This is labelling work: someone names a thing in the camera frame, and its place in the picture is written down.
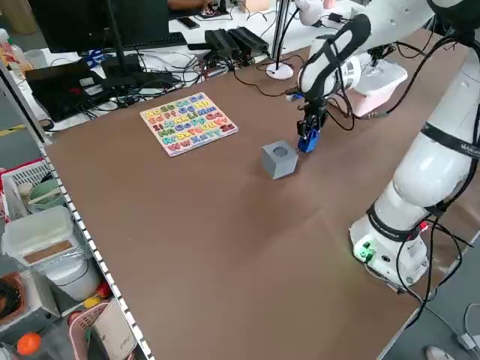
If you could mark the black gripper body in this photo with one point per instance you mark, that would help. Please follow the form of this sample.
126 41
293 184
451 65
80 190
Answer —
315 110

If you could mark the blue toy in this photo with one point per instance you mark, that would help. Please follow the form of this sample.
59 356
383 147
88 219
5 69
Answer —
309 145

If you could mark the white bin lid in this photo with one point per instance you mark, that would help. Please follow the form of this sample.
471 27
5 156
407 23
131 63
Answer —
392 75

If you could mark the pink plastic bin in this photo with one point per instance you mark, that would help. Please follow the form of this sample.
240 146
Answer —
369 105

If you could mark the black monitor stand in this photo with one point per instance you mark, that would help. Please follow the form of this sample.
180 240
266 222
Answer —
122 65

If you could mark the grey block with round hole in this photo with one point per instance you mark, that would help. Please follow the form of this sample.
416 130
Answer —
277 165

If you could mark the black smartphone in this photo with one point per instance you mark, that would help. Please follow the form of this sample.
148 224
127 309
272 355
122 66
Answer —
188 23

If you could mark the pink plastic basket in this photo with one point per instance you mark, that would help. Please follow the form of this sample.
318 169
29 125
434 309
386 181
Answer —
80 330

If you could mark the black keyboard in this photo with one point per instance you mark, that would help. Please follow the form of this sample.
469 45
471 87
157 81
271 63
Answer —
161 40

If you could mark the black finned power supply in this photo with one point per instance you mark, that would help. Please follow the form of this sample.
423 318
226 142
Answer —
249 37
221 39

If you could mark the white desk lamp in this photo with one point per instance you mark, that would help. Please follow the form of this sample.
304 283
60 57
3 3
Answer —
279 72

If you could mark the green bowl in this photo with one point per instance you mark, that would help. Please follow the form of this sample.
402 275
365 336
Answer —
47 195

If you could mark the blue white striped ball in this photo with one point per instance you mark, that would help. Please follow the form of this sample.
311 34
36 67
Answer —
95 57

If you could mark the clear plastic storage box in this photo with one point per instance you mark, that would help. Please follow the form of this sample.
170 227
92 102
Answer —
37 232

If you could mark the white plastic basket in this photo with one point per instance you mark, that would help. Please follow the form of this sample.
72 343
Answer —
13 187

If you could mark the white round pot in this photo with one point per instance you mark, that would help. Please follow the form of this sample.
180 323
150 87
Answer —
75 279

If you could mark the person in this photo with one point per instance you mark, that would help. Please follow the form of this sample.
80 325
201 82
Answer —
438 354

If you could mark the yellow toy fruit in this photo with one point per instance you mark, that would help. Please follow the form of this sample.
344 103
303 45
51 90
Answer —
92 302

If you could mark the beige cardboard box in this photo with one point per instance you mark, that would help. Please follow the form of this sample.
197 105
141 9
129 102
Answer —
116 330

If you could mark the colourful alphabet puzzle board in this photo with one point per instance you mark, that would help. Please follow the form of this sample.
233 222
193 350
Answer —
187 123

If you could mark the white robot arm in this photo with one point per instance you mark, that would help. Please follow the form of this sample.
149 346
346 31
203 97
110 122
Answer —
431 176

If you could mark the black computer monitor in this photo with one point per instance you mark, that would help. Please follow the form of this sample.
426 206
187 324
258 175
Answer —
75 22

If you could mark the black laptop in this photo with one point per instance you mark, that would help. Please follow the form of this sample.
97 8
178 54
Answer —
56 93

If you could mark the red toy fruit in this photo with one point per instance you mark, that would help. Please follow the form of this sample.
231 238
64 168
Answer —
104 289

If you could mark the aluminium table edge rail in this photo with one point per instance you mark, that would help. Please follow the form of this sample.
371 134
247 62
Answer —
93 251

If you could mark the orange ball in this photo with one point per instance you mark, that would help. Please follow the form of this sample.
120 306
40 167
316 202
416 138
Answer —
29 344

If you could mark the white cup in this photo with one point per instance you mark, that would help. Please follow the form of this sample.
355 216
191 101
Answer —
36 60

